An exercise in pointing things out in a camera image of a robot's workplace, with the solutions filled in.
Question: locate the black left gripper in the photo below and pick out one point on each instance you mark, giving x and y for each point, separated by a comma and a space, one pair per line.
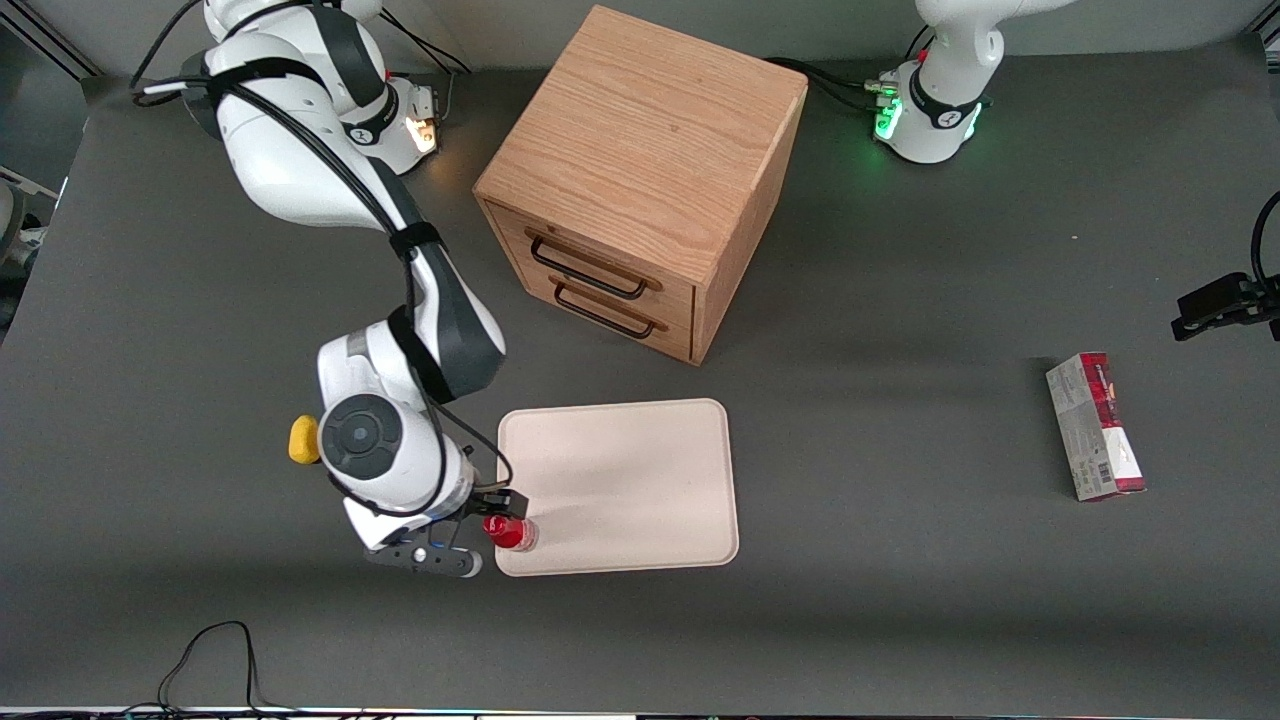
1232, 301

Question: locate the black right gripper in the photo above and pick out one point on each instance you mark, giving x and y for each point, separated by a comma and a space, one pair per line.
499, 502

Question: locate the red coke bottle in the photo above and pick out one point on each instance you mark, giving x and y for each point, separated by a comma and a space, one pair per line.
508, 532

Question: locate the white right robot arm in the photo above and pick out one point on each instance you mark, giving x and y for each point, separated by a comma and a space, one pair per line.
290, 170

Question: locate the cream rectangular tray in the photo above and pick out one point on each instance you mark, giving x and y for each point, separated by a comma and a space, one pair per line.
620, 470

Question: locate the red and grey carton box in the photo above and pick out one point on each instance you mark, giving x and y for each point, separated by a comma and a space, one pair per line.
1095, 430

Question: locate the yellow lemon toy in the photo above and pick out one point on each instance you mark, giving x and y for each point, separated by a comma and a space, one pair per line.
302, 440

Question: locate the wooden drawer front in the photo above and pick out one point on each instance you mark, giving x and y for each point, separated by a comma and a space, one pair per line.
682, 303
682, 340

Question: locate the wooden drawer cabinet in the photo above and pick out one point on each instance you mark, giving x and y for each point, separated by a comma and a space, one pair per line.
640, 120

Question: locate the grey white background equipment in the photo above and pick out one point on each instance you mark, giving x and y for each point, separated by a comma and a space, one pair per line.
15, 230

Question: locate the black aluminium frame rail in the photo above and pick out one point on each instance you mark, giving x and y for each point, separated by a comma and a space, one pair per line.
55, 48

